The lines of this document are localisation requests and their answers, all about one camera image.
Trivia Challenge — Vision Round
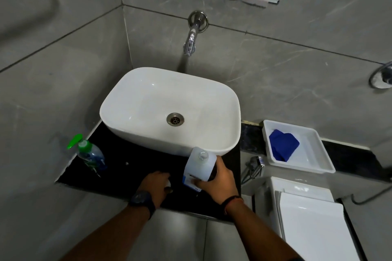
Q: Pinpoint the white plastic tray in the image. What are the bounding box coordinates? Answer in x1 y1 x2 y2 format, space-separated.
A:
262 120 336 174

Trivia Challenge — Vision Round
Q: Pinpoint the person's right forearm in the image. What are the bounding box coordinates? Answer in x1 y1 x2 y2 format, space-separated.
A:
226 199 307 261

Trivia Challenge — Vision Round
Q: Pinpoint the person's left hand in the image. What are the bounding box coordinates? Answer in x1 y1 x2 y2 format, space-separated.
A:
137 171 173 210

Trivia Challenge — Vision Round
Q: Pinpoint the blue cloth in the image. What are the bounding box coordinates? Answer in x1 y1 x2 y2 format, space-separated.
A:
269 129 300 163

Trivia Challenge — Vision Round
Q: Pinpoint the white ceramic wash basin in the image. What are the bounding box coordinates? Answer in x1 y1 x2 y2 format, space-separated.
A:
99 67 241 157

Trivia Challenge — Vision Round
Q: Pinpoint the white toilet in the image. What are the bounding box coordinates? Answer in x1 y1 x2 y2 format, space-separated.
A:
254 176 362 261

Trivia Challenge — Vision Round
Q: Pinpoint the black countertop slab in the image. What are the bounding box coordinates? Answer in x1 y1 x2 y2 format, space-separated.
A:
56 120 242 223

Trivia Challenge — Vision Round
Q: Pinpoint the green pump soap bottle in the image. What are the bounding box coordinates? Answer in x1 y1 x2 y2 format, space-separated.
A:
67 134 108 176

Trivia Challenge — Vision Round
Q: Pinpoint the grey hose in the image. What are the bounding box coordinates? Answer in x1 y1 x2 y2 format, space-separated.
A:
351 180 392 206

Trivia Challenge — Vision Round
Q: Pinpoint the chrome wall tap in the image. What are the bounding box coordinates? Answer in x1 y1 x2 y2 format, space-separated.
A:
183 11 209 57

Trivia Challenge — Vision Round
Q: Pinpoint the chrome wall fixture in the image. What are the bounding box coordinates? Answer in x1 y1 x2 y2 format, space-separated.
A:
369 61 392 89

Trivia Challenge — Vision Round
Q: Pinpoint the person's right hand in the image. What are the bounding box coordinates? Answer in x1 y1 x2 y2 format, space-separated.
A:
194 156 240 206

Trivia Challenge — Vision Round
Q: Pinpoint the person's left forearm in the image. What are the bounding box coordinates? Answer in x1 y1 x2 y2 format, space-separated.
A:
60 204 151 261

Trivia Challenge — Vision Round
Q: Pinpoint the red black wrist thread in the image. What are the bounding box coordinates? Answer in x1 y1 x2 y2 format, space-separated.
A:
224 196 244 215

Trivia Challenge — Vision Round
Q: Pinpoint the clear plastic liquid bottle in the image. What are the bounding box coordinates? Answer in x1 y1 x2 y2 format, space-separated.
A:
183 147 218 192

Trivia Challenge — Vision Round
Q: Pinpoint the metal sink drain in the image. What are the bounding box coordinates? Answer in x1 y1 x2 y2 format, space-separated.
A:
166 112 185 127

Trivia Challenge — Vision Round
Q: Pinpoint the black wristwatch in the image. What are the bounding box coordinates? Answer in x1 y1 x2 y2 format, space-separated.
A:
128 190 157 220

